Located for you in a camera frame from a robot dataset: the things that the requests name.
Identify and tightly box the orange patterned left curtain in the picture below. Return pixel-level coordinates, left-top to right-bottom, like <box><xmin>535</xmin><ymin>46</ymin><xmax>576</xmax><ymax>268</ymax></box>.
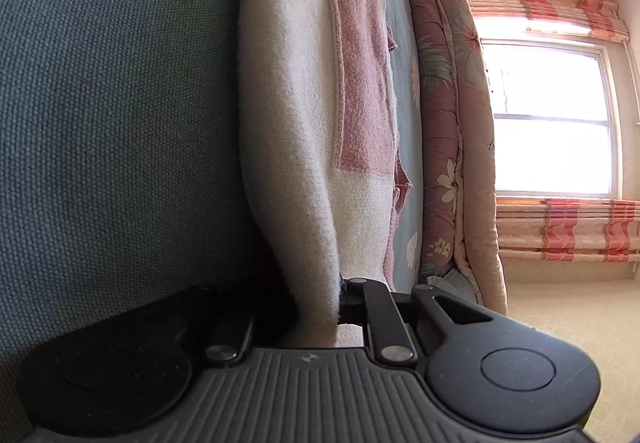
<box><xmin>468</xmin><ymin>0</ymin><xmax>629</xmax><ymax>43</ymax></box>

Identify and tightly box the folded pink floral quilt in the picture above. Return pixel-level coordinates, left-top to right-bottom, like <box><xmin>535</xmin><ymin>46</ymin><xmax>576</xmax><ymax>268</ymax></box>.
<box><xmin>409</xmin><ymin>0</ymin><xmax>508</xmax><ymax>313</ymax></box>

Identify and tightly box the blue floral bed sheet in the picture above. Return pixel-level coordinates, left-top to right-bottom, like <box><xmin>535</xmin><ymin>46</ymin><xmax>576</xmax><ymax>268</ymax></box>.
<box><xmin>0</xmin><ymin>0</ymin><xmax>426</xmax><ymax>443</ymax></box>

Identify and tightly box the pink and cream sweater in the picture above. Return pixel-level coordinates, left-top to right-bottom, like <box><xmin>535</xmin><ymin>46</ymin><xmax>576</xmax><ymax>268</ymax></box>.
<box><xmin>239</xmin><ymin>0</ymin><xmax>409</xmax><ymax>348</ymax></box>

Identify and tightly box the grey-green flower pillow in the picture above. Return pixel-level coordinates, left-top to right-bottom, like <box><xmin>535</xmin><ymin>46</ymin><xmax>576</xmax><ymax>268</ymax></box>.
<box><xmin>421</xmin><ymin>269</ymin><xmax>480</xmax><ymax>304</ymax></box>

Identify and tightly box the orange patterned curtain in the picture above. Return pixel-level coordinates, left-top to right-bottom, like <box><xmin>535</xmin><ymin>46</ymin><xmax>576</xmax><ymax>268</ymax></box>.
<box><xmin>468</xmin><ymin>0</ymin><xmax>629</xmax><ymax>43</ymax></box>
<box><xmin>496</xmin><ymin>197</ymin><xmax>639</xmax><ymax>264</ymax></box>

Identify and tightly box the orange patterned right curtain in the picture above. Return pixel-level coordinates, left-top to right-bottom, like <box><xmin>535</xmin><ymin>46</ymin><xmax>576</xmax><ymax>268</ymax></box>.
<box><xmin>496</xmin><ymin>197</ymin><xmax>639</xmax><ymax>264</ymax></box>

